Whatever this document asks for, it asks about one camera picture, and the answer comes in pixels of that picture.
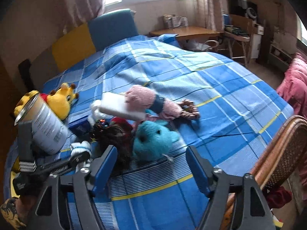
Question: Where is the pink fluffy towel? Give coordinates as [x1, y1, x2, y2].
[125, 85, 183, 121]

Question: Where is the white sock with teal band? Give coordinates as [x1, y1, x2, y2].
[70, 141, 92, 157]

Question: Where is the left hand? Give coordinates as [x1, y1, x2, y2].
[1, 195, 37, 230]

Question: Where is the red plush toy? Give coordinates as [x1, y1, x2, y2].
[110, 117, 133, 132]

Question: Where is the pink curtain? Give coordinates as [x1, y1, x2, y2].
[195, 0, 224, 32]
[64, 0, 105, 28]

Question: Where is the blue plaid bed sheet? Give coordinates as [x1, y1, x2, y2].
[3, 34, 295, 230]

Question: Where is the clear desk organizer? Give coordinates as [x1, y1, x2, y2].
[163, 15, 188, 29]

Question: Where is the pink curtain left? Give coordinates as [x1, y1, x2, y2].
[64, 0, 105, 28]

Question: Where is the yellow and teal headboard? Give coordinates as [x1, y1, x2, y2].
[51, 9, 138, 72]

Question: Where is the pink curtain right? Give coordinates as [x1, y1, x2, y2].
[195, 0, 224, 32]

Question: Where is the pink quilted blanket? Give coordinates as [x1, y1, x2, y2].
[276, 53, 307, 118]

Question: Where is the white protein powder can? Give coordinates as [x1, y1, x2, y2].
[15, 94, 68, 155]

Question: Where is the brown braided rope toy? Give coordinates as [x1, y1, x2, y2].
[178, 99, 200, 120]

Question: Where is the teal plush animal toy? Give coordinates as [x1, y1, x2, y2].
[132, 120, 180, 162]

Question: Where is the wooden shelf with clutter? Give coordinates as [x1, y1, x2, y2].
[223, 0, 264, 65]

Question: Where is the wooden desk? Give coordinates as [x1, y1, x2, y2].
[149, 26, 222, 40]

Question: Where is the wicker chair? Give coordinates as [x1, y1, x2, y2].
[220, 114, 307, 230]

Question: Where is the yellow plush bear toy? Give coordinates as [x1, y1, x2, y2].
[14, 83, 79, 121]

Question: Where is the blue foil packet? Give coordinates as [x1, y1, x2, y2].
[68, 116, 91, 136]

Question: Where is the white plush toy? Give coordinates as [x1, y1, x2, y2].
[87, 100, 106, 126]

